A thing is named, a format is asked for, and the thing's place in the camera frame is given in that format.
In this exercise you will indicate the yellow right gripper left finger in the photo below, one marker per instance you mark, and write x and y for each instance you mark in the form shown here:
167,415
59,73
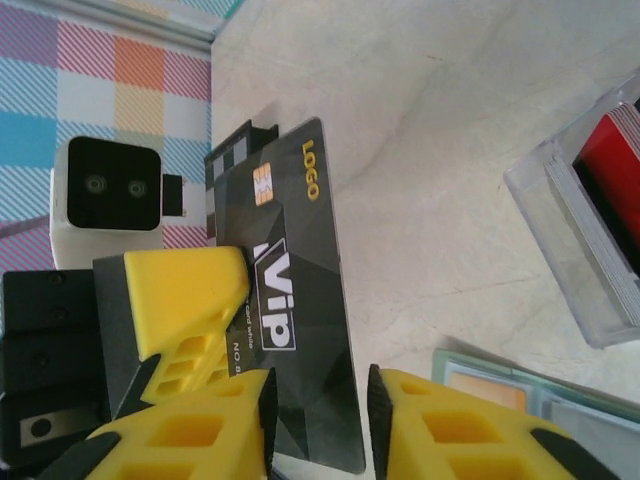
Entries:
200,440

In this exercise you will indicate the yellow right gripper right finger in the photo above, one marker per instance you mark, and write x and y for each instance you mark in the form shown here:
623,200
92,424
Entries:
450,440

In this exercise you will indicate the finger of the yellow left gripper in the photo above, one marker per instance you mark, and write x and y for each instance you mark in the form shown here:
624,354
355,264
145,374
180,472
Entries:
185,300

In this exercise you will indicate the black VIP card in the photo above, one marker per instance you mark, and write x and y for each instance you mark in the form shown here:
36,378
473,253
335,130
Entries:
315,300

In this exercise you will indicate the green card holder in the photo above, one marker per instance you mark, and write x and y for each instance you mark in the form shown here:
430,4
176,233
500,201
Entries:
575,400

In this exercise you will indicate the pale orange card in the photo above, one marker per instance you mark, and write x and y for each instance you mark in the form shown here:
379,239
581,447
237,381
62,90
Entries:
485,391

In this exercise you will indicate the stacked grey cards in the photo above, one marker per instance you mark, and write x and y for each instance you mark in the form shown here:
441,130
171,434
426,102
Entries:
585,240

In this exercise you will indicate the red card with black stripe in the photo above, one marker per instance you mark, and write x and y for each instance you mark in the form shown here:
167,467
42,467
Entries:
620,165

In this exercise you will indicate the black grey chessboard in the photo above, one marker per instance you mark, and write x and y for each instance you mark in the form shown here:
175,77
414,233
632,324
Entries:
225,155

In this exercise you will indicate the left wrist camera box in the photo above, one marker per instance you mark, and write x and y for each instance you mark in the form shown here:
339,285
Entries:
110,185

